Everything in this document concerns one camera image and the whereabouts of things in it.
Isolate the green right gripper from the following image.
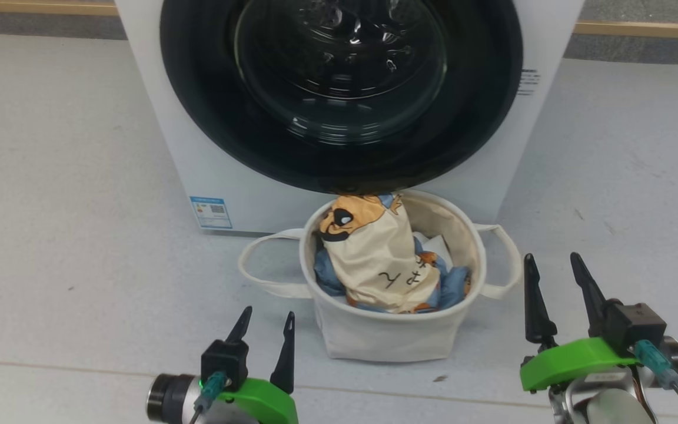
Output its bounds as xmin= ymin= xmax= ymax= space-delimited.
xmin=520 ymin=252 xmax=640 ymax=393

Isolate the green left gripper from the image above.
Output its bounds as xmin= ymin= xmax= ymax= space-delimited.
xmin=215 ymin=306 xmax=300 ymax=424

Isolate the blue cartoon print garment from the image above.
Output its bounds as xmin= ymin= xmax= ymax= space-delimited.
xmin=314 ymin=194 xmax=472 ymax=313

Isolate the cream and blue cartoon garment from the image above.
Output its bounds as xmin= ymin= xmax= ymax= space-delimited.
xmin=317 ymin=194 xmax=441 ymax=314

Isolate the black glass washing machine door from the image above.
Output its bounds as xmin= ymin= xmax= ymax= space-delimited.
xmin=159 ymin=0 xmax=523 ymax=195

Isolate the cream fabric laundry basket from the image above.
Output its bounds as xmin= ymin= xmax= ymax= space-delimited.
xmin=238 ymin=190 xmax=523 ymax=362

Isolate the white cloth basket liner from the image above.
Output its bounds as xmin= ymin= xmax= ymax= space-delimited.
xmin=413 ymin=233 xmax=454 ymax=266

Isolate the white front-load washing machine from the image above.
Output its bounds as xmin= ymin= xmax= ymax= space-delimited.
xmin=114 ymin=0 xmax=586 ymax=235

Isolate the blue energy label sticker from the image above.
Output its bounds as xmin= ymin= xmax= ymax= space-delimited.
xmin=190 ymin=196 xmax=233 ymax=230

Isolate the black text washer label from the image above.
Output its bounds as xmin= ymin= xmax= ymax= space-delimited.
xmin=517 ymin=69 xmax=541 ymax=96

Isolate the left gripper teal plug cable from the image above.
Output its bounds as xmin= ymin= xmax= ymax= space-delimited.
xmin=189 ymin=371 xmax=228 ymax=424

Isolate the gripper teal plug cable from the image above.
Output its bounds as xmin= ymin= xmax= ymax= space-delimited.
xmin=633 ymin=340 xmax=678 ymax=424
xmin=189 ymin=371 xmax=228 ymax=424

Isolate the right gripper teal plug cable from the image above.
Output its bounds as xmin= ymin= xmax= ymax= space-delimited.
xmin=633 ymin=340 xmax=678 ymax=424

